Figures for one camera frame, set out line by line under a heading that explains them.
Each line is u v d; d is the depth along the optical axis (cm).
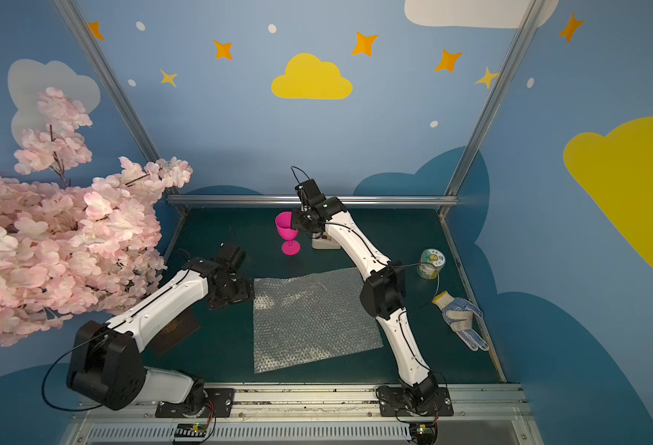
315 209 67
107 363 41
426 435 73
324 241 108
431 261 96
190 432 73
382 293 59
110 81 80
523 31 73
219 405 74
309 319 91
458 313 91
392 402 74
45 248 44
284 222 98
